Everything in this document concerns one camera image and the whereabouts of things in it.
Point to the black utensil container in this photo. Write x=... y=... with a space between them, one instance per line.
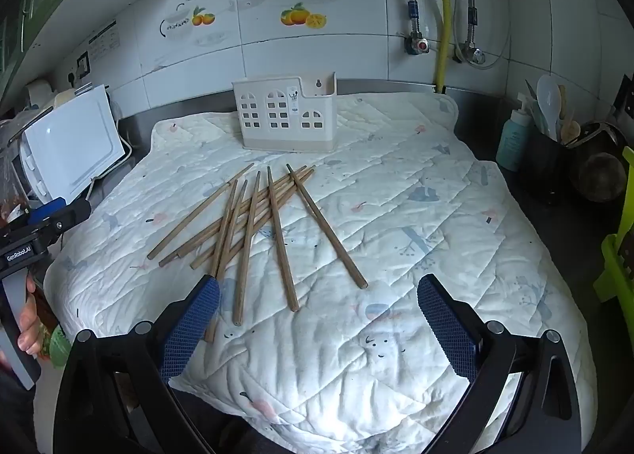
x=547 y=161

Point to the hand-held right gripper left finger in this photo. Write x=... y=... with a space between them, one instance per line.
x=190 y=330

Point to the pile of wooden chopsticks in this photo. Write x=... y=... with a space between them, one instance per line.
x=252 y=213

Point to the yellow gas pipe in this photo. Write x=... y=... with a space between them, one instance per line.
x=445 y=13

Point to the black pot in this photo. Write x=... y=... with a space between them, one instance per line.
x=599 y=166

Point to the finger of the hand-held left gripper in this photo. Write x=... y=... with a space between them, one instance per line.
x=74 y=214
x=47 y=207

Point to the wooden spoon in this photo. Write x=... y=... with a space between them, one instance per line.
x=570 y=129

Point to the red knob valve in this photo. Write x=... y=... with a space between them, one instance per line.
x=417 y=44

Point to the teal plastic bottle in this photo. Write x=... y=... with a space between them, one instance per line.
x=514 y=139

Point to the white plastic chopstick holder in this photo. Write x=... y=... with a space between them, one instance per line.
x=277 y=112

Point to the green wall cabinet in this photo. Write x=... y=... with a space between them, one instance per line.
x=29 y=3

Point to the person's left hand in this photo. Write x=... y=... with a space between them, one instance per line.
x=29 y=327

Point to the white plastic board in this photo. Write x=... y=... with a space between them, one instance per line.
x=69 y=146

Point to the green plastic rack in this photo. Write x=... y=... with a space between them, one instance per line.
x=616 y=246

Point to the white wall label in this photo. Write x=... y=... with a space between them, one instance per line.
x=104 y=41

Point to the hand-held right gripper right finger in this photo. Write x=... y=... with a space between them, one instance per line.
x=446 y=330

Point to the white quilted printed mat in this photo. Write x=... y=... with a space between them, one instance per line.
x=396 y=246

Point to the green plastic bag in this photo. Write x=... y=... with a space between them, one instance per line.
x=58 y=347

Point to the metal angle valve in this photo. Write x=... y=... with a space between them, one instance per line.
x=473 y=53

